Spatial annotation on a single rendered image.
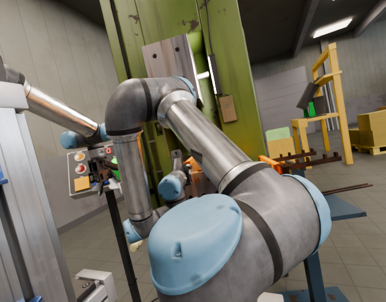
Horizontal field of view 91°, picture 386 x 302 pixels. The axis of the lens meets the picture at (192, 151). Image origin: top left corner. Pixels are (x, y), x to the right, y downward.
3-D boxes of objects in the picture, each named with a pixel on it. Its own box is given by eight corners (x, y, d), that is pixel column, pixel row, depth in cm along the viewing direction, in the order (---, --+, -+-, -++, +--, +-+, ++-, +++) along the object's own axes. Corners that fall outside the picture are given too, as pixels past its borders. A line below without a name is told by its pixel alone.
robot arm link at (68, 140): (76, 127, 76) (96, 127, 86) (55, 133, 79) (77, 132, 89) (81, 147, 76) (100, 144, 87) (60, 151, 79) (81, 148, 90)
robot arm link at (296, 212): (252, 302, 26) (134, 109, 60) (313, 251, 33) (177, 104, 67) (295, 272, 19) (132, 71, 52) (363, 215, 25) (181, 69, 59)
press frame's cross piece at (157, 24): (201, 30, 128) (187, -45, 124) (145, 47, 134) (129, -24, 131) (206, 55, 171) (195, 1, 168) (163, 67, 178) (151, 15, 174)
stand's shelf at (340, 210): (367, 216, 81) (366, 211, 81) (271, 229, 87) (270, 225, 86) (325, 193, 111) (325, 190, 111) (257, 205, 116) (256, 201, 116)
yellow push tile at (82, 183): (89, 187, 108) (87, 175, 111) (75, 191, 106) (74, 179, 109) (90, 188, 110) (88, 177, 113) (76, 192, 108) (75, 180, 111)
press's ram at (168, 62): (213, 94, 118) (199, 28, 115) (154, 108, 124) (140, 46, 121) (214, 103, 159) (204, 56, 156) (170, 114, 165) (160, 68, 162)
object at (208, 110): (226, 154, 168) (205, 51, 161) (182, 163, 174) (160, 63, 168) (225, 153, 178) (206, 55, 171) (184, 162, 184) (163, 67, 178)
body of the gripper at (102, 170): (90, 185, 92) (84, 160, 91) (105, 180, 99) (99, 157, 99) (101, 183, 88) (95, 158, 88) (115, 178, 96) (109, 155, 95)
